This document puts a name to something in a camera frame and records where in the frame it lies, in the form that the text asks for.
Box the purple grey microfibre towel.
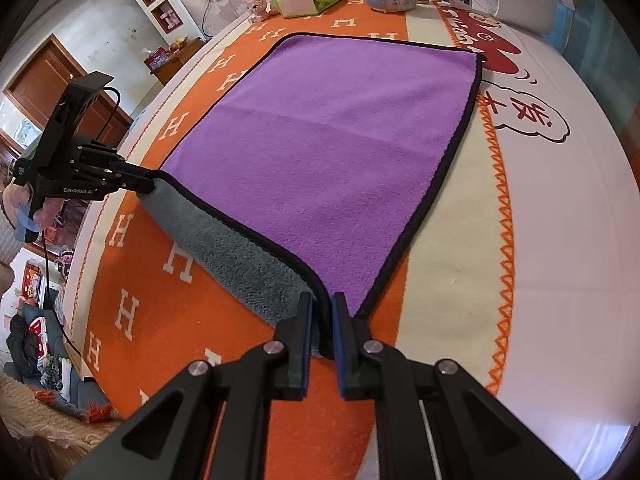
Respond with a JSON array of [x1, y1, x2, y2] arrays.
[[140, 32, 485, 356]]

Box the person's left hand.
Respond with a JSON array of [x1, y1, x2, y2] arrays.
[[1, 181, 66, 231]]

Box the brown wooden door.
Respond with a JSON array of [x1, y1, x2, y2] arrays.
[[3, 35, 132, 148]]

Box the white tablecloth with red print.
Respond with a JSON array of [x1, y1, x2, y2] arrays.
[[60, 0, 639, 480]]

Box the wooden TV cabinet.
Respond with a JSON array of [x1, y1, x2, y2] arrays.
[[144, 37, 205, 86]]

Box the pink toy figurine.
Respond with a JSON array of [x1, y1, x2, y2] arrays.
[[243, 0, 271, 24]]

